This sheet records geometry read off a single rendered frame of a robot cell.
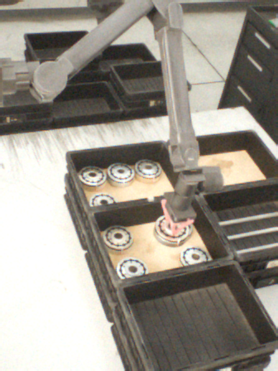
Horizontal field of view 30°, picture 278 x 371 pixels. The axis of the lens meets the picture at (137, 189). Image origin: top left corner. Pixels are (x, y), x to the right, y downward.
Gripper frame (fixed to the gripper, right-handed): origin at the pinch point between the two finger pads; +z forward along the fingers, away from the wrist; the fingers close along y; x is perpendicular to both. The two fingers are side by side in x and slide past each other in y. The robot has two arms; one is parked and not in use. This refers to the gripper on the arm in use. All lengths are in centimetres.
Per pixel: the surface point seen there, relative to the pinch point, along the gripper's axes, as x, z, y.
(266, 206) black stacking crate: -52, 20, 20
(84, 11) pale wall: -70, 100, 330
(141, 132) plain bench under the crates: -27, 35, 85
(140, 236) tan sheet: 0.3, 22.5, 15.0
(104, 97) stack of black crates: -34, 66, 157
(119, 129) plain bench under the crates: -17, 35, 89
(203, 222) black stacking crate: -20.3, 15.1, 12.0
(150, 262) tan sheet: 0.4, 22.4, 3.5
